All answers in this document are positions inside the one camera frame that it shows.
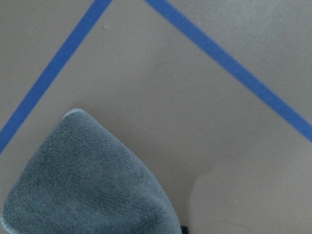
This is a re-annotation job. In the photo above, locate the grey cleaning cloth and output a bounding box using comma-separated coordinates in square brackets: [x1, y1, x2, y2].
[1, 109, 181, 234]

